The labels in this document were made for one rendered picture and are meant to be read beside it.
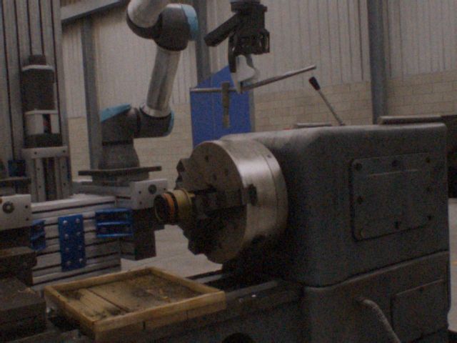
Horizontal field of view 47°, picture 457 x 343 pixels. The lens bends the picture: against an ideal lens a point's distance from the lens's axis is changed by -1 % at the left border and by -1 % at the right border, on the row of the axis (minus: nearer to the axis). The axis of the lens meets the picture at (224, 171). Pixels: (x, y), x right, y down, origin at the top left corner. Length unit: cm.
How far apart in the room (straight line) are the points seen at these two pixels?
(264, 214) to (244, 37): 43
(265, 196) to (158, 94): 77
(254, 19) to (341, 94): 1102
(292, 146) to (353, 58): 1103
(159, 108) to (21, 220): 65
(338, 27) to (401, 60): 169
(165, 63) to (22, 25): 53
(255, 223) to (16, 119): 102
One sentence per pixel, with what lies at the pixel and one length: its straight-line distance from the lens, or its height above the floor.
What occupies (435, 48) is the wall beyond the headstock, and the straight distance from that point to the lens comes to 1171.
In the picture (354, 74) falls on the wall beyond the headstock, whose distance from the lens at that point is 1227.
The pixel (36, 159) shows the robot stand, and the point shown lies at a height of 121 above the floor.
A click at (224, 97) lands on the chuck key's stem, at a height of 134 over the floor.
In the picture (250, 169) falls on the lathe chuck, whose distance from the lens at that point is 125.
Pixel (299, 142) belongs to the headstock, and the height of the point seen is 122.
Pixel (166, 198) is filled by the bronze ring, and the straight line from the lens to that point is 126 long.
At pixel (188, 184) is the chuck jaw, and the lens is 134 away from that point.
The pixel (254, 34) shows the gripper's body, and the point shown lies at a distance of 129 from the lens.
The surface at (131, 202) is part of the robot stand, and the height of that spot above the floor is 105.
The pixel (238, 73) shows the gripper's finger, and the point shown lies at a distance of 131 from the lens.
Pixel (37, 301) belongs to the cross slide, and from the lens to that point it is 101.
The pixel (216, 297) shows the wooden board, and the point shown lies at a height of 90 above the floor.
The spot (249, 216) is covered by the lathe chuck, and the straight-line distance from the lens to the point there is 123.
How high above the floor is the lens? 123
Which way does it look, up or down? 3 degrees down
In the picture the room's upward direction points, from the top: 3 degrees counter-clockwise
